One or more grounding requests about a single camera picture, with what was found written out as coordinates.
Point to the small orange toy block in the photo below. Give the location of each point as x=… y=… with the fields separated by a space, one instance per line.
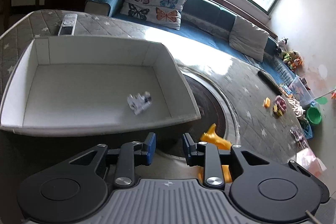
x=267 y=102

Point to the black remote control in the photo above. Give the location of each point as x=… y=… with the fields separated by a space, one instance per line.
x=265 y=77

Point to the butterfly print pillow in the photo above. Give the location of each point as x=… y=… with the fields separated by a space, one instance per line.
x=167 y=13

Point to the green plastic basin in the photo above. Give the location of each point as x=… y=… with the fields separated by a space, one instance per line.
x=314 y=115

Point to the colourful pinwheel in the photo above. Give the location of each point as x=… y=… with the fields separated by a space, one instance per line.
x=323 y=99

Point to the yellow toy vehicle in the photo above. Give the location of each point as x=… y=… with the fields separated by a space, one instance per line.
x=277 y=111

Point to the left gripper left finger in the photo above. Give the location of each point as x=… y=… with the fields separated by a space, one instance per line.
x=117 y=166

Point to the white remote control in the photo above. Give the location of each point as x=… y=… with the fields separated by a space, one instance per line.
x=68 y=24

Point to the grey sofa cushion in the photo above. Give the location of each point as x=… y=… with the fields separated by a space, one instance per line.
x=248 y=38

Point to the round black turntable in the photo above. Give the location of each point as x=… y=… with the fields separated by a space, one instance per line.
x=215 y=108

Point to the pink toy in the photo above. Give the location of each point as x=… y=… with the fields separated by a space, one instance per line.
x=281 y=103

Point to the clear plastic storage box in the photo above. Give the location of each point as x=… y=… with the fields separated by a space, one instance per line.
x=300 y=92

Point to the grey cardboard box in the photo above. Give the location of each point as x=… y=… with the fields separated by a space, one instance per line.
x=78 y=85

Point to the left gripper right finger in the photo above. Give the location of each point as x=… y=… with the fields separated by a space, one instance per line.
x=211 y=159

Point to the small white robot toy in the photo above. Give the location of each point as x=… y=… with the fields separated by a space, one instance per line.
x=140 y=102

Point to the blue sofa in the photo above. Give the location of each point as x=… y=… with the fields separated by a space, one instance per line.
x=209 y=23

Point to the plush toys pile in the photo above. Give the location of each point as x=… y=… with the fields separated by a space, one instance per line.
x=291 y=59

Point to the pink white package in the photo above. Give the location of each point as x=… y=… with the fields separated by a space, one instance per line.
x=307 y=159

